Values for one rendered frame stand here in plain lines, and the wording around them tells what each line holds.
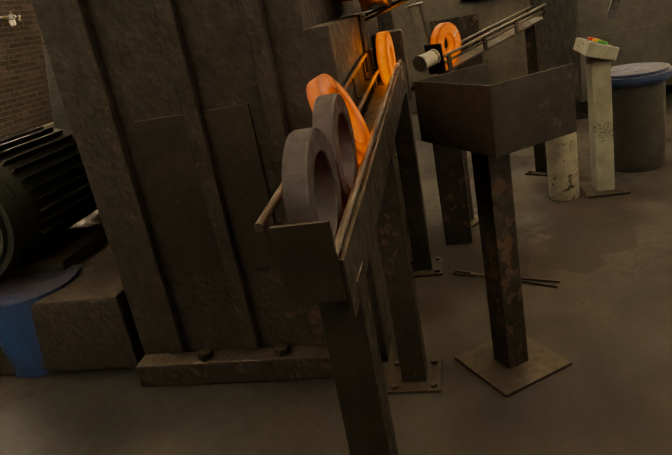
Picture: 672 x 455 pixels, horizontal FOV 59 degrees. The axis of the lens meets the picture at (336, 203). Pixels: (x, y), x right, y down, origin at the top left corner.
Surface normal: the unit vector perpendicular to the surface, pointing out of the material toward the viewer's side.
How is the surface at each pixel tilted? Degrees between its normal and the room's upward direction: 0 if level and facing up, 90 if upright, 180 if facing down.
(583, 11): 90
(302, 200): 72
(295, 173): 52
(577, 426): 0
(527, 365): 0
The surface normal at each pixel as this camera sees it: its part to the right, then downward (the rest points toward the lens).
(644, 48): 0.08, 0.29
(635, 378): -0.18, -0.93
